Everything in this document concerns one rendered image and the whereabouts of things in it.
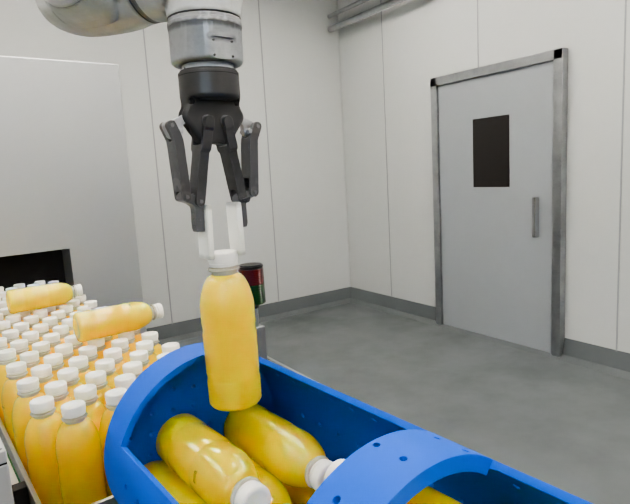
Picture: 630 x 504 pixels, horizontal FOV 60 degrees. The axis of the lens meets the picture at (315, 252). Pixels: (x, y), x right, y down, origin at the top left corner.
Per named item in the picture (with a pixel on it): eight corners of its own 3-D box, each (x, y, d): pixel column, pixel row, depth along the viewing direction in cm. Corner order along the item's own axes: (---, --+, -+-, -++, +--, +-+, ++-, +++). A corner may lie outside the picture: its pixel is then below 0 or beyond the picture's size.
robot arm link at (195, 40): (255, 16, 66) (258, 67, 67) (219, 34, 73) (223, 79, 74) (185, 6, 60) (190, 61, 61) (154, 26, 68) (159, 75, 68)
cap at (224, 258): (209, 272, 69) (207, 258, 69) (208, 266, 73) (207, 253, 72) (239, 268, 70) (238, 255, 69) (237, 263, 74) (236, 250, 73)
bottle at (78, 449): (91, 529, 92) (78, 425, 89) (56, 524, 93) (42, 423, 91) (116, 503, 98) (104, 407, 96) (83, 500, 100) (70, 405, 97)
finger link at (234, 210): (225, 202, 72) (230, 201, 73) (230, 253, 73) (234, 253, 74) (236, 202, 70) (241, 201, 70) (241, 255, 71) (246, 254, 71)
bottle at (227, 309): (210, 414, 70) (196, 274, 67) (209, 392, 77) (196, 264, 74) (264, 405, 72) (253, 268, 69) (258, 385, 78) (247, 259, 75)
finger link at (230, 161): (207, 120, 70) (216, 118, 71) (229, 203, 73) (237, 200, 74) (221, 116, 67) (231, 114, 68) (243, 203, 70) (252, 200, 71)
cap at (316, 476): (313, 494, 68) (322, 500, 67) (301, 472, 67) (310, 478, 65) (334, 471, 70) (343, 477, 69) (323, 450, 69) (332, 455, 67)
